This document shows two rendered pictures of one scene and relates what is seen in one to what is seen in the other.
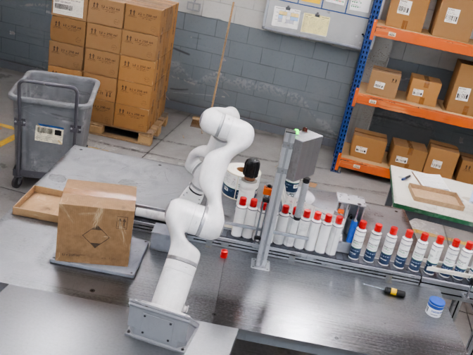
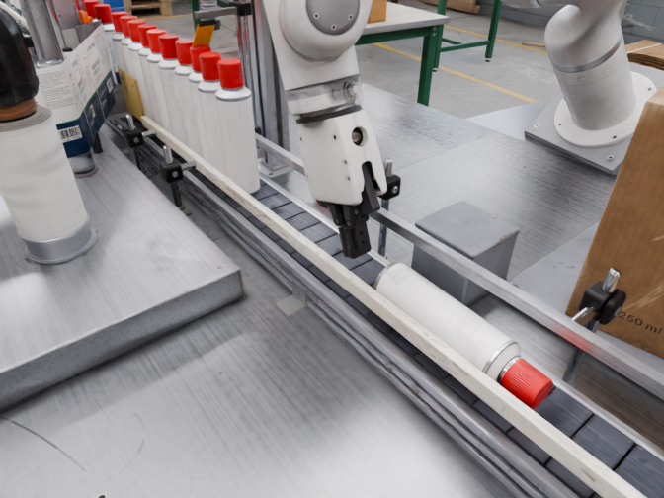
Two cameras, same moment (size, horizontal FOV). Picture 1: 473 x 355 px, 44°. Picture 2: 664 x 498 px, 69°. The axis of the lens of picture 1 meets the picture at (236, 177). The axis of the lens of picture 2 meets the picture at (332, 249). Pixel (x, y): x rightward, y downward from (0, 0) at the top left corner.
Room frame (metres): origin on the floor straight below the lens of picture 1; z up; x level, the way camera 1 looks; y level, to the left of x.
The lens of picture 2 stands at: (2.84, 0.60, 1.27)
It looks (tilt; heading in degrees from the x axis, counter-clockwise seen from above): 36 degrees down; 232
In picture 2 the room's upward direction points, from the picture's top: straight up
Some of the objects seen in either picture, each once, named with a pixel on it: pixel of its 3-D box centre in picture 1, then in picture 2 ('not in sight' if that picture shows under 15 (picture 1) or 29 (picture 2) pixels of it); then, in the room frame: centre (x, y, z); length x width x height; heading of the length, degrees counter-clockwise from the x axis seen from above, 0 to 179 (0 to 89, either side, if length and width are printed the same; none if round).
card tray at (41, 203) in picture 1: (53, 204); not in sight; (2.51, 0.85, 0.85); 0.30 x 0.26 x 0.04; 90
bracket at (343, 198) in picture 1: (351, 199); not in sight; (2.61, -0.57, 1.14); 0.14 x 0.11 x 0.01; 90
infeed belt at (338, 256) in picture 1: (253, 241); (220, 180); (2.52, -0.14, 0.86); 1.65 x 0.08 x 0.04; 90
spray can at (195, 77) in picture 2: (260, 221); (209, 111); (2.51, -0.16, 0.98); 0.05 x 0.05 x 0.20
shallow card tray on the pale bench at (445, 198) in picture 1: (435, 196); not in sight; (3.72, -1.36, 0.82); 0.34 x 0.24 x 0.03; 88
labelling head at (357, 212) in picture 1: (344, 223); (75, 52); (2.61, -0.57, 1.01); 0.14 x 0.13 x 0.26; 90
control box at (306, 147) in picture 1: (299, 154); not in sight; (2.43, -0.25, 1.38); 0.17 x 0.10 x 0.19; 145
